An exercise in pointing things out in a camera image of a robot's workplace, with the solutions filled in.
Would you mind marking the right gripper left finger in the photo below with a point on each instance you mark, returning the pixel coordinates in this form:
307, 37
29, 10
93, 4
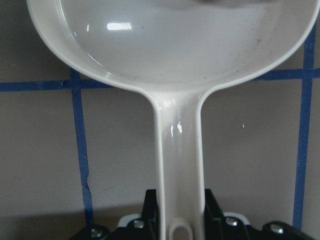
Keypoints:
144, 226

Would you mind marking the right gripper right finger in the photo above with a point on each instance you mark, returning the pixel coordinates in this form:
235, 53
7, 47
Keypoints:
231, 226

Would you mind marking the white plastic dustpan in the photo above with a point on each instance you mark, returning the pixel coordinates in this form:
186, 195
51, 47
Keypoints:
175, 53

